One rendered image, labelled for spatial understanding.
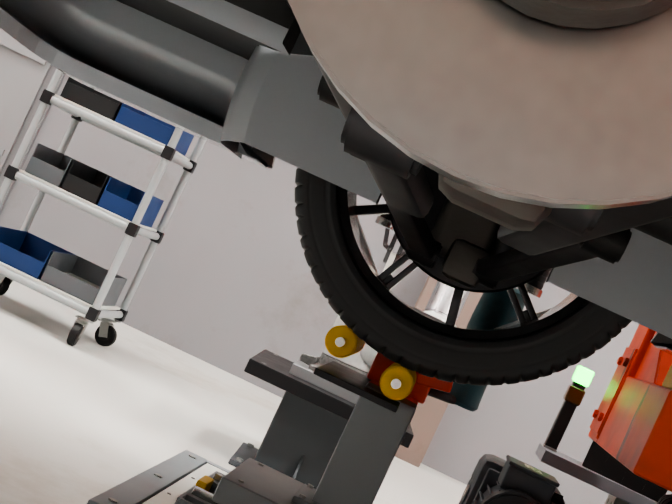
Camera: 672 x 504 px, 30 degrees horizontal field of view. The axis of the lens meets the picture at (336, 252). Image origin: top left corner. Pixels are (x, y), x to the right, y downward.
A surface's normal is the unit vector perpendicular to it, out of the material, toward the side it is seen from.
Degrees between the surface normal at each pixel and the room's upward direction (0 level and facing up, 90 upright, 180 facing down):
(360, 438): 90
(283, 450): 90
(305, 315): 90
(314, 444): 90
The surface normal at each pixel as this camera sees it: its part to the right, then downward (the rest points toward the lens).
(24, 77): -0.03, -0.03
